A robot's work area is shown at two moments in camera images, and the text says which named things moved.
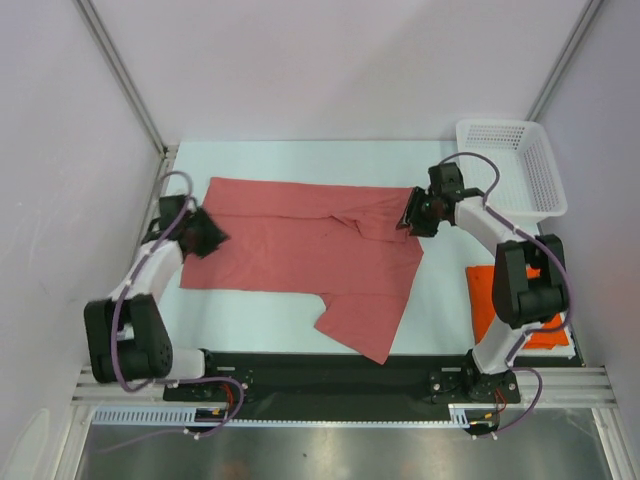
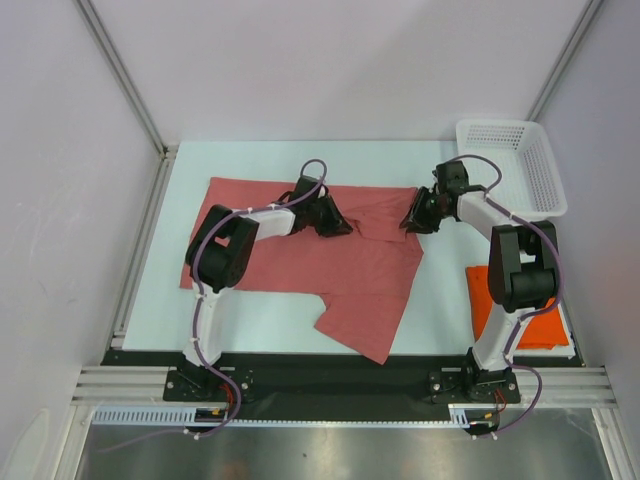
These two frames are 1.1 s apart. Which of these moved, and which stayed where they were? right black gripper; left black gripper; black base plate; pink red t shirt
Moved: left black gripper
Stayed: right black gripper; black base plate; pink red t shirt
